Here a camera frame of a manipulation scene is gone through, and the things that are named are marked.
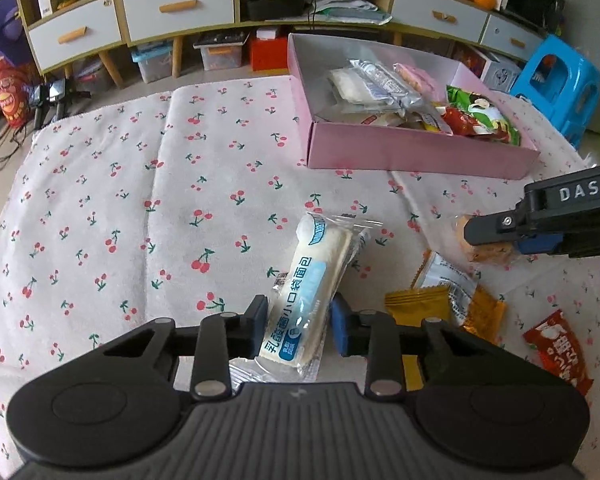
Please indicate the cream snack packet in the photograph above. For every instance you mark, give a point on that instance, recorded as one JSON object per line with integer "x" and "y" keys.
{"x": 380, "y": 120}

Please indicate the clear storage box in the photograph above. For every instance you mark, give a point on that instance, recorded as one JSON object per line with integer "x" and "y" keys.
{"x": 220, "y": 52}

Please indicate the round cracker packet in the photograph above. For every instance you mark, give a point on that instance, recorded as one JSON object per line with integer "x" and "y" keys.
{"x": 485, "y": 255}

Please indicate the cherry print cloth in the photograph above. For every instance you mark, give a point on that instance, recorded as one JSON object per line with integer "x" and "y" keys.
{"x": 130, "y": 185}

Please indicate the white and orange snack packet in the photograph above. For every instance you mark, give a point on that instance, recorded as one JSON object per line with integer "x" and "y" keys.
{"x": 447, "y": 280}

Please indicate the green cartoon snack packet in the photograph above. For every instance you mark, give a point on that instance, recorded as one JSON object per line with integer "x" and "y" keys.
{"x": 480, "y": 110}

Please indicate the white bread packet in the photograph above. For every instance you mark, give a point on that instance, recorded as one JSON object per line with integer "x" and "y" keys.
{"x": 305, "y": 280}

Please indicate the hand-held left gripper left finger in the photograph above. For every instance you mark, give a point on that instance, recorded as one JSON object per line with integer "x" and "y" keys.
{"x": 255, "y": 327}

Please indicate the white printed box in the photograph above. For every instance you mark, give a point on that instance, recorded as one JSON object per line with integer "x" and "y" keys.
{"x": 500, "y": 72}

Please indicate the white pillow snack packet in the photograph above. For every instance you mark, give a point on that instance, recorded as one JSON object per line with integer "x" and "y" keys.
{"x": 350, "y": 85}

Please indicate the pink round snack packet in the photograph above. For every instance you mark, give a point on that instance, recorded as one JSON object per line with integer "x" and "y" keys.
{"x": 415, "y": 77}

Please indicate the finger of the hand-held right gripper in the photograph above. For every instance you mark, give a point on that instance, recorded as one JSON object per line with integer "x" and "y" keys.
{"x": 537, "y": 246}
{"x": 495, "y": 227}

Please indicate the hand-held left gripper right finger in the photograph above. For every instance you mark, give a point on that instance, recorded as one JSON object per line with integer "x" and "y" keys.
{"x": 340, "y": 327}

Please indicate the blue-lid storage box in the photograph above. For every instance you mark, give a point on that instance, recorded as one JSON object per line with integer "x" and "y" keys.
{"x": 152, "y": 62}

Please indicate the red printed bag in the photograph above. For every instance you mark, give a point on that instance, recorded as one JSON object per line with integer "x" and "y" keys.
{"x": 7, "y": 95}

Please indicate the pink cardboard box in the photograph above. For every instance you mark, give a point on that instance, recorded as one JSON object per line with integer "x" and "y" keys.
{"x": 405, "y": 150}

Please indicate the blue plastic stool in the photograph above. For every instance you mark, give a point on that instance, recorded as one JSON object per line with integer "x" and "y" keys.
{"x": 560, "y": 85}

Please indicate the red snack packet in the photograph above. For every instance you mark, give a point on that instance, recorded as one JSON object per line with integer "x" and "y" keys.
{"x": 560, "y": 350}

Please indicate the pile of papers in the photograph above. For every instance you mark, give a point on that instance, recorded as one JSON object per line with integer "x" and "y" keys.
{"x": 350, "y": 10}

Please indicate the silver clear snack packet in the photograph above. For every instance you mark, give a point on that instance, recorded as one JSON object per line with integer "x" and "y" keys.
{"x": 385, "y": 82}

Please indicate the wooden cabinet with white drawers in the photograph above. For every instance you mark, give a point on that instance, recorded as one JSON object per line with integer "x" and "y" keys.
{"x": 175, "y": 10}

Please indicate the red box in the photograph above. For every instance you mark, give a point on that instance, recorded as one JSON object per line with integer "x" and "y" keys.
{"x": 267, "y": 52}

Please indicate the black camera tripod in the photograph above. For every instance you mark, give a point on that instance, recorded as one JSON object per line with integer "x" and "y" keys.
{"x": 55, "y": 97}

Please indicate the small yellow snack packet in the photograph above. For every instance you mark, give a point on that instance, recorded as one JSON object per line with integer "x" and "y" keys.
{"x": 415, "y": 307}

